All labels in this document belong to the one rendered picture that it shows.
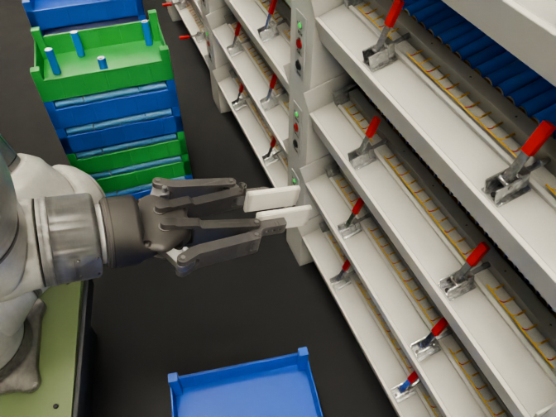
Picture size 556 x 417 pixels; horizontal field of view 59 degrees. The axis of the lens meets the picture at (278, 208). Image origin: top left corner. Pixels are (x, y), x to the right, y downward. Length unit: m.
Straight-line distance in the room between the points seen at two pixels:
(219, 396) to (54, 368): 0.35
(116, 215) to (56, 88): 0.75
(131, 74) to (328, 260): 0.63
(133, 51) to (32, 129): 0.65
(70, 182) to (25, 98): 1.13
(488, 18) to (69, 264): 0.45
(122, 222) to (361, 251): 0.55
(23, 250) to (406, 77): 0.50
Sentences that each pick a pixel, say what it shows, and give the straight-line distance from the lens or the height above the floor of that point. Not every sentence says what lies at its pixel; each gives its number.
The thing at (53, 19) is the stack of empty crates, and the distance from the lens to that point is 1.53.
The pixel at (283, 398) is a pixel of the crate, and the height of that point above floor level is 0.00.
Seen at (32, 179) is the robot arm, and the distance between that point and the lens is 0.90.
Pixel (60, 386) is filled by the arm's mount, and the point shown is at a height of 0.21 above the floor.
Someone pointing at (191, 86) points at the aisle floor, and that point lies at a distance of 1.92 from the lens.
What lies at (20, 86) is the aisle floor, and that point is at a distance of 2.12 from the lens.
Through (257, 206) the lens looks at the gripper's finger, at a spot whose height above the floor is 0.63.
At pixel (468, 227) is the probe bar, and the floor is 0.55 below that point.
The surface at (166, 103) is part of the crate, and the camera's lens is 1.27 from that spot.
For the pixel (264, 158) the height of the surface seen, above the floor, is 0.14.
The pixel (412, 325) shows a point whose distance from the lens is 0.88.
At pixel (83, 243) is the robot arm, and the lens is 0.50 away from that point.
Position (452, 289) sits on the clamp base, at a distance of 0.68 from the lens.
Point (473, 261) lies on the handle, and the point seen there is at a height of 0.57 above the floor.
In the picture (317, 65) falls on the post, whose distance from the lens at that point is 0.89.
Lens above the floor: 1.08
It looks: 49 degrees down
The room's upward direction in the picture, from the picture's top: straight up
